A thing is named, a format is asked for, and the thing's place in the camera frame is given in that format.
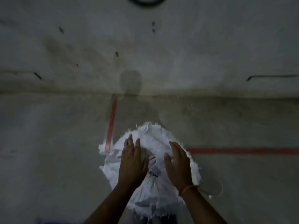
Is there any black cable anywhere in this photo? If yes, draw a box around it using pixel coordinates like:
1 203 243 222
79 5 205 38
126 0 169 8

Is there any person's right forearm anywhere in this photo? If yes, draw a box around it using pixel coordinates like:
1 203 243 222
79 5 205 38
180 186 228 224

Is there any person's left hand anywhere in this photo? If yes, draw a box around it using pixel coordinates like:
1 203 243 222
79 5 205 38
117 134 150 188

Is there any white woven sack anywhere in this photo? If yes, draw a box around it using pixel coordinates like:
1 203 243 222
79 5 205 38
98 122 202 219

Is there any clear round plastic disc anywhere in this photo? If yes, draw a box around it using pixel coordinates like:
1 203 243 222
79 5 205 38
199 177 224 199

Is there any person's left forearm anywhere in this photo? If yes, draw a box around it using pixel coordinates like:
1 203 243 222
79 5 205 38
83 182 140 224

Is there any person's right hand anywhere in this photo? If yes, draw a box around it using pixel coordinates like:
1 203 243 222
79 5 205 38
164 141 195 191

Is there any orange thread bracelet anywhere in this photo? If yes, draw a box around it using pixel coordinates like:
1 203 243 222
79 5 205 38
178 185 199 197

